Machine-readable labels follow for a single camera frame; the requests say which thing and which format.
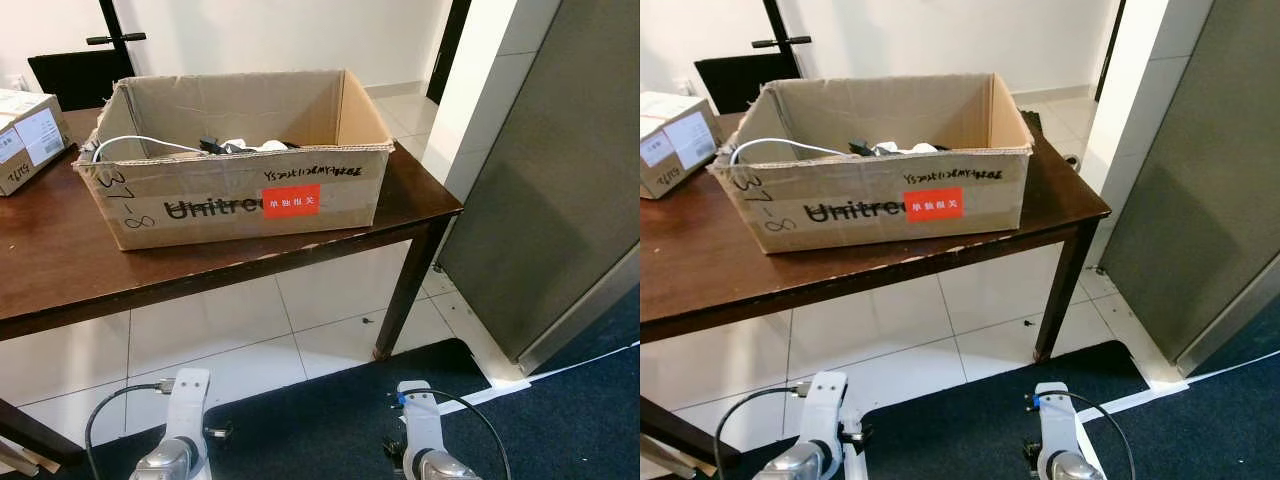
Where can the white floor tape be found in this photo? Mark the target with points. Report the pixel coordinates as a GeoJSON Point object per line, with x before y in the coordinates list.
{"type": "Point", "coordinates": [1200, 378]}
{"type": "Point", "coordinates": [560, 370]}

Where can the small white-labelled cardboard box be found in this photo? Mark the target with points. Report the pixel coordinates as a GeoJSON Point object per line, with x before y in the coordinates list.
{"type": "Point", "coordinates": [30, 145]}
{"type": "Point", "coordinates": [675, 150]}

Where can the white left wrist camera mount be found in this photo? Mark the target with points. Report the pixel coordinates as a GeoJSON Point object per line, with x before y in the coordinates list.
{"type": "Point", "coordinates": [826, 408]}
{"type": "Point", "coordinates": [188, 405]}

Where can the grey door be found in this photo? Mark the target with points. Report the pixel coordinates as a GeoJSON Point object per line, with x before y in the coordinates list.
{"type": "Point", "coordinates": [540, 180]}
{"type": "Point", "coordinates": [1200, 180]}

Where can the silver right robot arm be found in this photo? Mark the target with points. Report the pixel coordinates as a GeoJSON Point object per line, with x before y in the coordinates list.
{"type": "Point", "coordinates": [1075, 468]}
{"type": "Point", "coordinates": [440, 467]}

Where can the large open cardboard box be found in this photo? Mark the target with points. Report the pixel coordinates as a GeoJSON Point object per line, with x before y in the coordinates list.
{"type": "Point", "coordinates": [790, 195]}
{"type": "Point", "coordinates": [150, 190]}

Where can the small black object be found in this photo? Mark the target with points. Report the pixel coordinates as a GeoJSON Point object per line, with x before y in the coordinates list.
{"type": "Point", "coordinates": [862, 147]}
{"type": "Point", "coordinates": [215, 145]}

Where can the black flat panel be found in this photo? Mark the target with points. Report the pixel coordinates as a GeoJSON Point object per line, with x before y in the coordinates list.
{"type": "Point", "coordinates": [75, 78]}
{"type": "Point", "coordinates": [740, 82]}

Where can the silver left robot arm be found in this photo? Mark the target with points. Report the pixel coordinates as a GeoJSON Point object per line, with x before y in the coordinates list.
{"type": "Point", "coordinates": [808, 464]}
{"type": "Point", "coordinates": [170, 462]}

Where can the dark blue carpet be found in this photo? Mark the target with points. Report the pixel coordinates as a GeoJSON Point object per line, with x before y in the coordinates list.
{"type": "Point", "coordinates": [950, 440]}
{"type": "Point", "coordinates": [330, 430]}

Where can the black stand pole with crossbar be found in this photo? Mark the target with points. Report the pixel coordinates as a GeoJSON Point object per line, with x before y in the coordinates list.
{"type": "Point", "coordinates": [778, 22]}
{"type": "Point", "coordinates": [112, 20]}

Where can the white crumpled paper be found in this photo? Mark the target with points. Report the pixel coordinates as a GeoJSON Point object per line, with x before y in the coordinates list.
{"type": "Point", "coordinates": [265, 146]}
{"type": "Point", "coordinates": [915, 148]}

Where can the dark brown wooden table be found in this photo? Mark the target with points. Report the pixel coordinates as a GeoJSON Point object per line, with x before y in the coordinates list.
{"type": "Point", "coordinates": [60, 260]}
{"type": "Point", "coordinates": [700, 270]}

